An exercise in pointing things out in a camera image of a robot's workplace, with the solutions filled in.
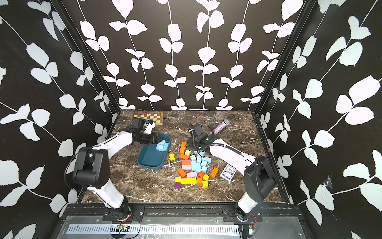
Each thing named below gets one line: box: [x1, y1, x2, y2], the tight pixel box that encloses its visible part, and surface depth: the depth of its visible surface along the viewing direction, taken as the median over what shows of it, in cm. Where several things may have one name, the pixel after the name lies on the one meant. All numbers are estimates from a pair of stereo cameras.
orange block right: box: [209, 167, 219, 179], surface depth 90 cm
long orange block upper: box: [179, 141, 187, 154], surface depth 100 cm
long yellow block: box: [181, 178, 197, 185], surface depth 86 cm
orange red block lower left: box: [177, 167, 187, 179], surface depth 88 cm
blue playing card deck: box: [219, 163, 237, 182], surface depth 88 cm
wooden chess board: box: [132, 111, 164, 126], surface depth 117 cm
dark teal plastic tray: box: [137, 133, 172, 170], surface depth 98 cm
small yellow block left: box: [168, 152, 176, 161], surface depth 95 cm
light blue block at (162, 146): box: [155, 139, 169, 152], surface depth 98 cm
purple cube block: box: [175, 182, 182, 190], surface depth 84 cm
